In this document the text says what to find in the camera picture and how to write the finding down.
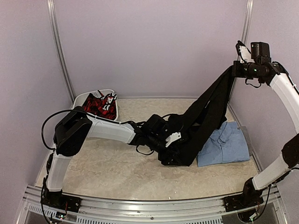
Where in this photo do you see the white plastic bin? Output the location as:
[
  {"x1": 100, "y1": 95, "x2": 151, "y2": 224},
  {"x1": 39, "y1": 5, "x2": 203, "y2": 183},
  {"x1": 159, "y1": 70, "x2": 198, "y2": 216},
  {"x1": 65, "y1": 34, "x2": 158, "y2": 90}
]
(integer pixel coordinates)
[{"x1": 72, "y1": 89, "x2": 119, "y2": 121}]

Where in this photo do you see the red black plaid shirt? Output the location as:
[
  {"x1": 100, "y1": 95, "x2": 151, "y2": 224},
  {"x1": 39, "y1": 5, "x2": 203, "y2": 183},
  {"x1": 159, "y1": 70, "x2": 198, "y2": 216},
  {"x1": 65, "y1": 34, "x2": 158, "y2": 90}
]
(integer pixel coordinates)
[{"x1": 83, "y1": 91, "x2": 118, "y2": 120}]

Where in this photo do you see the light blue folded shirt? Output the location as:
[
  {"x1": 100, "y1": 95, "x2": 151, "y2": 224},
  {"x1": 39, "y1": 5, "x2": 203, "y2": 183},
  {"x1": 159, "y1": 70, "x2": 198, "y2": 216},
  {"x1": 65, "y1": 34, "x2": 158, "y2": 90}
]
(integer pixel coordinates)
[{"x1": 197, "y1": 121, "x2": 250, "y2": 167}]

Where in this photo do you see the right aluminium corner post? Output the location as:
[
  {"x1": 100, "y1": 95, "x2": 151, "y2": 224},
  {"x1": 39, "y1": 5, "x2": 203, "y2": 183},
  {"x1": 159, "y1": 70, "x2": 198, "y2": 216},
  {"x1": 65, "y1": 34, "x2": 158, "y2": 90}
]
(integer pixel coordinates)
[{"x1": 241, "y1": 0, "x2": 254, "y2": 44}]

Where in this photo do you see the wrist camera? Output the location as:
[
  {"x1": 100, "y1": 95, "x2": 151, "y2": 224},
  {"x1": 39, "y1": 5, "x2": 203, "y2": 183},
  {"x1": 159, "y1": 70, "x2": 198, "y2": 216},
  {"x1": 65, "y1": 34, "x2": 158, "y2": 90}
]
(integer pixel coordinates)
[
  {"x1": 235, "y1": 40, "x2": 252, "y2": 63},
  {"x1": 165, "y1": 132, "x2": 181, "y2": 148}
]

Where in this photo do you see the black long sleeve shirt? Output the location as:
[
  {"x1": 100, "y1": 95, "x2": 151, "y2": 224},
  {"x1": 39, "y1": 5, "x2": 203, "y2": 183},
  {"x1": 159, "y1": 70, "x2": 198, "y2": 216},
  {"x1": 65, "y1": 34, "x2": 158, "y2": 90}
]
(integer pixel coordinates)
[{"x1": 158, "y1": 66, "x2": 235, "y2": 166}]

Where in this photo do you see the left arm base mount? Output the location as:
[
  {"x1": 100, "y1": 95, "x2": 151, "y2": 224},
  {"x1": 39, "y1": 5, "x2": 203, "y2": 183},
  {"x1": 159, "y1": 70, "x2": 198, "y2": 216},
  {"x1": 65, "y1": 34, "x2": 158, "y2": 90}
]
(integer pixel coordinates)
[{"x1": 41, "y1": 189, "x2": 82, "y2": 213}]

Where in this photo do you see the aluminium front rail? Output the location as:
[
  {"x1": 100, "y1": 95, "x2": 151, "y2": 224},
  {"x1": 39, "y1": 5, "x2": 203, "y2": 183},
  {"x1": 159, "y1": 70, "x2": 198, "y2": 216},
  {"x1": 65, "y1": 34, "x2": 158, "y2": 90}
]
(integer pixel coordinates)
[{"x1": 14, "y1": 185, "x2": 291, "y2": 224}]

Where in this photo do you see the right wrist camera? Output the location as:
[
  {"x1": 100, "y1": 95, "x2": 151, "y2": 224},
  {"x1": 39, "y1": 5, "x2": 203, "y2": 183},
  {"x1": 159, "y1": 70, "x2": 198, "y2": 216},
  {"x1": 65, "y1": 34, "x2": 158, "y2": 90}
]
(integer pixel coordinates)
[{"x1": 235, "y1": 40, "x2": 252, "y2": 63}]

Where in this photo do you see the left aluminium corner post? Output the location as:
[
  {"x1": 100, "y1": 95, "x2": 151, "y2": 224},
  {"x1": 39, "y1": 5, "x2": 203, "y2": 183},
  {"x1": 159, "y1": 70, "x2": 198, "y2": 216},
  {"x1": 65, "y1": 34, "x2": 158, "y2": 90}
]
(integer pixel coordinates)
[{"x1": 47, "y1": 0, "x2": 76, "y2": 103}]

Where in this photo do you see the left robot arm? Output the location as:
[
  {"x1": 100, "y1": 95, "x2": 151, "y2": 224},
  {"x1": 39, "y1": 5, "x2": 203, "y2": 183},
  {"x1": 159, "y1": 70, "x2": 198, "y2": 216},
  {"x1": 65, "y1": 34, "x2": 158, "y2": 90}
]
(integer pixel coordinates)
[{"x1": 44, "y1": 106, "x2": 184, "y2": 208}]

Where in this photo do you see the aluminium corner post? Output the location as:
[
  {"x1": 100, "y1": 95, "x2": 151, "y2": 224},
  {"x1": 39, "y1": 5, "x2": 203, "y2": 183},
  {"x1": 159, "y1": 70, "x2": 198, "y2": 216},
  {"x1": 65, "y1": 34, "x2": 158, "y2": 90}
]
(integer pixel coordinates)
[
  {"x1": 241, "y1": 0, "x2": 254, "y2": 44},
  {"x1": 47, "y1": 0, "x2": 76, "y2": 103}
]

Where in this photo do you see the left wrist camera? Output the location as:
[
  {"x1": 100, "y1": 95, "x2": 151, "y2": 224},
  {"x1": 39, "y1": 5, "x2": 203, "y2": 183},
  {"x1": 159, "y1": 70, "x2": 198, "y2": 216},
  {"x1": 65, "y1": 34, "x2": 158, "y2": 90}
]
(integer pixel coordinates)
[{"x1": 165, "y1": 132, "x2": 181, "y2": 148}]

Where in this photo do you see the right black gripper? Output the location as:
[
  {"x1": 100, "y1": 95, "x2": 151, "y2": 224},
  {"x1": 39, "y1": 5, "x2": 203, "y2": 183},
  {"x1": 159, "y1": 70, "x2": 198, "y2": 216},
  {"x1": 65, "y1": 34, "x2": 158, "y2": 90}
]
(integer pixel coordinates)
[{"x1": 232, "y1": 60, "x2": 263, "y2": 78}]

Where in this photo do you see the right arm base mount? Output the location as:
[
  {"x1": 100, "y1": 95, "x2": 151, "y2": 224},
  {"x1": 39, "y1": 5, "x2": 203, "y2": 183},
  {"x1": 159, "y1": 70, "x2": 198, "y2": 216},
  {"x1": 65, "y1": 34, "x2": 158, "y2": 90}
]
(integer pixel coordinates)
[{"x1": 223, "y1": 183, "x2": 263, "y2": 212}]

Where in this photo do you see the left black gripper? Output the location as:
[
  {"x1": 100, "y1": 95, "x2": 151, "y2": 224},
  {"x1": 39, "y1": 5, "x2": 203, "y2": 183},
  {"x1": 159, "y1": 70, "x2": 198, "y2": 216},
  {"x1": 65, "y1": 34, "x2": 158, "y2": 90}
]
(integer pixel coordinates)
[{"x1": 147, "y1": 133, "x2": 183, "y2": 166}]

